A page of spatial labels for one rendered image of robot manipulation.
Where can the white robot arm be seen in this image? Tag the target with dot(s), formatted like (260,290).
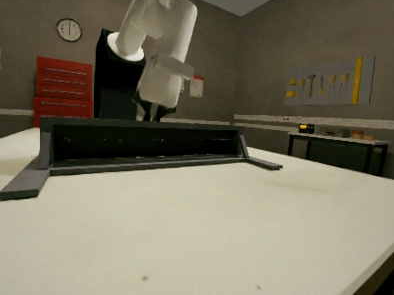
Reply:
(169,22)

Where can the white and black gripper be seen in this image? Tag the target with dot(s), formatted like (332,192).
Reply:
(160,87)

